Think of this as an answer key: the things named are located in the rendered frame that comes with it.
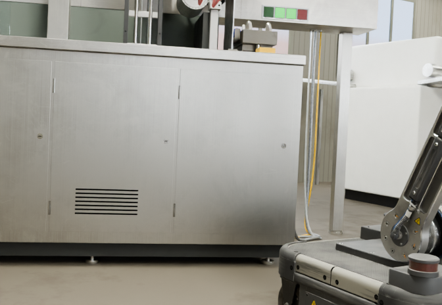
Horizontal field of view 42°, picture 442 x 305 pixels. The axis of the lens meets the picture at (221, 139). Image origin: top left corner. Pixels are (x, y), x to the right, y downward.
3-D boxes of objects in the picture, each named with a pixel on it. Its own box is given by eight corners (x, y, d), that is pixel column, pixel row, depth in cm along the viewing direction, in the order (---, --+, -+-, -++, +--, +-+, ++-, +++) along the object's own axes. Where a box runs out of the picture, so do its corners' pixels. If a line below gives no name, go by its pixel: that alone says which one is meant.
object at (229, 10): (232, 31, 265) (234, -9, 265) (223, 38, 289) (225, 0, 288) (233, 31, 265) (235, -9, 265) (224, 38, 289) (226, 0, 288)
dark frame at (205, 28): (201, 56, 263) (203, 11, 263) (193, 62, 296) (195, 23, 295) (217, 57, 264) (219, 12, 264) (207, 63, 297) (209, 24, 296)
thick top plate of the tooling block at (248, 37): (243, 42, 262) (243, 29, 262) (227, 52, 302) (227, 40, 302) (277, 45, 265) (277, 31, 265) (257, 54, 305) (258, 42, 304)
